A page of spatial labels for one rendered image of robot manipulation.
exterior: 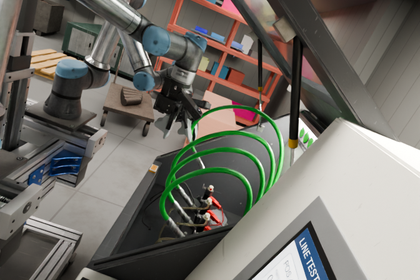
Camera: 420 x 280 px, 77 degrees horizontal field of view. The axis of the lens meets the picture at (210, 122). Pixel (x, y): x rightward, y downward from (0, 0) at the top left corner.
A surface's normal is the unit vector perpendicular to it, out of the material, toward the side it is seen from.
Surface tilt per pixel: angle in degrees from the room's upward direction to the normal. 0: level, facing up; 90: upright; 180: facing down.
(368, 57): 90
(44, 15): 90
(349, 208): 76
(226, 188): 90
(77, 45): 90
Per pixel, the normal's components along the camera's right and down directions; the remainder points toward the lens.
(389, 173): -0.81, -0.58
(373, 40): -0.03, 0.32
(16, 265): 0.37, -0.88
